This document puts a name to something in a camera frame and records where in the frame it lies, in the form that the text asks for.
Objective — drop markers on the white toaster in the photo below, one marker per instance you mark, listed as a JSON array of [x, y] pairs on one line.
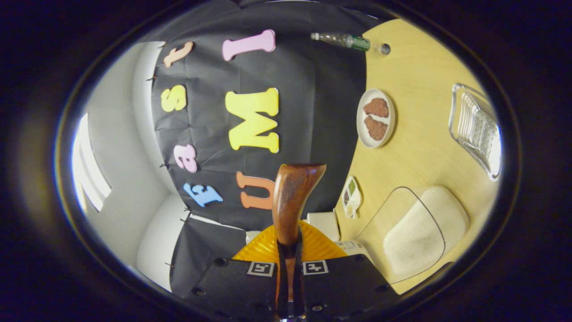
[[324, 223]]

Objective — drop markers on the brown wooden spoon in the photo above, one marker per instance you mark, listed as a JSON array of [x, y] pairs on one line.
[[290, 201]]

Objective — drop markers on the white divided sauce dish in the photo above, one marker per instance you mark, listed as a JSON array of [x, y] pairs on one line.
[[353, 197]]

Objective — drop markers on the white round plate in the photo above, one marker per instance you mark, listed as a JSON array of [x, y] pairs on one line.
[[389, 120]]

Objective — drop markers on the long ceiling light panel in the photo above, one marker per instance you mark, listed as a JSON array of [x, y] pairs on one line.
[[89, 170]]

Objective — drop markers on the clear bottle with green label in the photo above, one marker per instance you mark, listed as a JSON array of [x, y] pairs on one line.
[[344, 40]]

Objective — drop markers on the white rice cooker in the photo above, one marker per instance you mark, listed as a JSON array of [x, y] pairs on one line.
[[351, 248]]

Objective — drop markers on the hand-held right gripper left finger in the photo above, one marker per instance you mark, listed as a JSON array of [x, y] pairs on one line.
[[280, 277]]

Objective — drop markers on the clear box of white rice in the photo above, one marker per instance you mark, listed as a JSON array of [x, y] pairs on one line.
[[415, 237]]

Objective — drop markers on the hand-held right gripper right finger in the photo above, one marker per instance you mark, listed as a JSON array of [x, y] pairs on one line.
[[344, 286]]

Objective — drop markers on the brown meat piece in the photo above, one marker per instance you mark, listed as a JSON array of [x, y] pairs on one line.
[[376, 129], [376, 107]]

